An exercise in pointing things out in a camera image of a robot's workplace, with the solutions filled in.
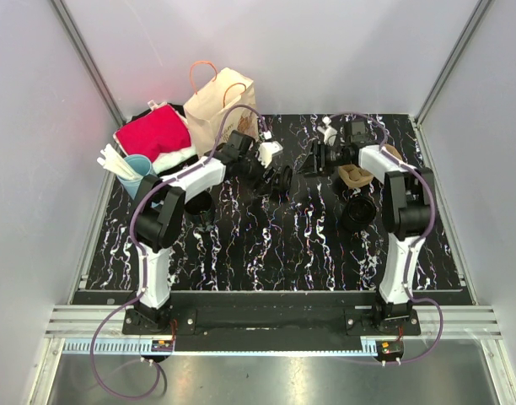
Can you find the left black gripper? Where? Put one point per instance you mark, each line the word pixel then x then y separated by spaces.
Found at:
pixel 258 186

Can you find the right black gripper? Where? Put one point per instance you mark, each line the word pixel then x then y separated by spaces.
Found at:
pixel 312 165

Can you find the single black paper cup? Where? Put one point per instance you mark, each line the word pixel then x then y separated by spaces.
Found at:
pixel 281 180

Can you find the black cup stack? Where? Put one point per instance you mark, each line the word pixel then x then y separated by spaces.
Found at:
pixel 358 214
pixel 200 210

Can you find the cream bear paper bag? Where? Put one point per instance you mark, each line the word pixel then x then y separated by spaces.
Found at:
pixel 218 108

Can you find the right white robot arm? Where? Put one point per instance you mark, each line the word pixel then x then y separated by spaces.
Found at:
pixel 408 212

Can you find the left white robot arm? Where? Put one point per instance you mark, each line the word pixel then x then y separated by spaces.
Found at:
pixel 161 203

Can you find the red napkin stack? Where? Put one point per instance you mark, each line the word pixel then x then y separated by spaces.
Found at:
pixel 161 134

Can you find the black napkin tray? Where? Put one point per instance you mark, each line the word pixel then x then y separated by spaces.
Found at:
pixel 177 108

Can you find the light blue cup holder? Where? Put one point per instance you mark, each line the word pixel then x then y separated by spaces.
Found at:
pixel 140 167

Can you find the white stirrer sticks bundle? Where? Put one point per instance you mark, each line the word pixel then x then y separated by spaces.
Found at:
pixel 111 160

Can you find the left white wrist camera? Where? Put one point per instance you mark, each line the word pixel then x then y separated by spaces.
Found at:
pixel 268 149

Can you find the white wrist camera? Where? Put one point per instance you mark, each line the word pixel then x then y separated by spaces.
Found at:
pixel 328 131
pixel 268 149

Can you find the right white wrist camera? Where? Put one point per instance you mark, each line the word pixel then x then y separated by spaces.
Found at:
pixel 328 131

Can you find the aluminium rail frame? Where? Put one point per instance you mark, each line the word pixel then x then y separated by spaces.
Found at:
pixel 474 322

